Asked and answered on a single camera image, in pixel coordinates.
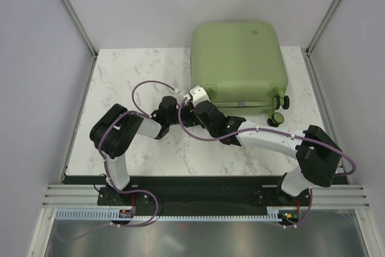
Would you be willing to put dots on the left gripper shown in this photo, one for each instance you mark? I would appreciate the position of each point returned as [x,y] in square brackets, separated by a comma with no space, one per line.
[192,121]

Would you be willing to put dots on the green suitcase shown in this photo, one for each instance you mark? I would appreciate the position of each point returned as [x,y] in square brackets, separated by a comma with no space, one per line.
[240,66]

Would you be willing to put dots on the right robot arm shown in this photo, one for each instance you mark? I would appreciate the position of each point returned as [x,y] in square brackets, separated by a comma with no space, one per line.
[316,153]

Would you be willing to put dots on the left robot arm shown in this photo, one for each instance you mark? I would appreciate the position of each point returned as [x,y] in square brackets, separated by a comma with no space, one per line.
[114,132]

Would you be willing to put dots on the green suitcase wheel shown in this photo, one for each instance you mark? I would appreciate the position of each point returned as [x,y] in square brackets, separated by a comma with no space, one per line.
[275,120]
[278,102]

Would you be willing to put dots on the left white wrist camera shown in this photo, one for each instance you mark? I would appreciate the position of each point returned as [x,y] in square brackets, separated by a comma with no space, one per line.
[182,92]

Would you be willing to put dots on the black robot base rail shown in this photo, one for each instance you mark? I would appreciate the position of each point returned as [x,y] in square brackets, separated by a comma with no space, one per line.
[201,196]

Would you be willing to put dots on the left aluminium frame post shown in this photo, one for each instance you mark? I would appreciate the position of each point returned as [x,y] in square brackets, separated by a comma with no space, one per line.
[76,22]

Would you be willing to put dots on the aluminium frame post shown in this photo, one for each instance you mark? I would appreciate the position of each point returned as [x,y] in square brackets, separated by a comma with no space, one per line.
[332,9]
[76,22]

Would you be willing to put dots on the right aluminium frame post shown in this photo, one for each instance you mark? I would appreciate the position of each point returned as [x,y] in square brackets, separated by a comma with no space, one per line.
[332,9]

